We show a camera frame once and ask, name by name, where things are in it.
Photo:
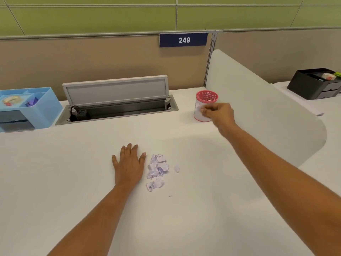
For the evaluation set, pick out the person's right hand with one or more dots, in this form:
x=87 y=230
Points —
x=221 y=115

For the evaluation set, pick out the person's left hand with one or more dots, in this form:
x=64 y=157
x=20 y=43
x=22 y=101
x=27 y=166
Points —
x=129 y=170

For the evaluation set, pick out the pink and white cup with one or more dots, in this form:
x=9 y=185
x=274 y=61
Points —
x=198 y=97

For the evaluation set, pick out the heap of paper scraps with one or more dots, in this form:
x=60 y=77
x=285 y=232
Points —
x=158 y=166

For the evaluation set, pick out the blue desk organizer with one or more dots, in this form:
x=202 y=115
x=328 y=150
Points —
x=48 y=114

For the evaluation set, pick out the purple stapler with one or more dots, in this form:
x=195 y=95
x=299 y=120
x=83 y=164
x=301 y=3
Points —
x=32 y=102

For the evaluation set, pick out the clear tape roll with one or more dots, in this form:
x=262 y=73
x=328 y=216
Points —
x=5 y=101

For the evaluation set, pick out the person's left forearm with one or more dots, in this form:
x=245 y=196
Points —
x=93 y=223

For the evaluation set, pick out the person's right forearm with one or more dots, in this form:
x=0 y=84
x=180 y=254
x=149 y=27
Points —
x=287 y=178

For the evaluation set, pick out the black desk organizer box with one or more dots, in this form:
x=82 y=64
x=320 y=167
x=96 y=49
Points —
x=303 y=86

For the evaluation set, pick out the white side divider panel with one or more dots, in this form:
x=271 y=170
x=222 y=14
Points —
x=266 y=103

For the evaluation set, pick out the beige partition panel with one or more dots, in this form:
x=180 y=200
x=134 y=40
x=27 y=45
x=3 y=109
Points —
x=266 y=53
x=80 y=61

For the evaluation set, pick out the blue number sign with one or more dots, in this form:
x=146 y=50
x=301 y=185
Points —
x=169 y=40

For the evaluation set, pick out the white correction tape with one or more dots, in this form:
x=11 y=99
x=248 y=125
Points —
x=329 y=76

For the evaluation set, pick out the green highlighter pen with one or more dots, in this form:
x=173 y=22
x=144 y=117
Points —
x=337 y=74

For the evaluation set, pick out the grey partition post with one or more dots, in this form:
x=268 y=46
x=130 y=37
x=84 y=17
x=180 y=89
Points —
x=210 y=58

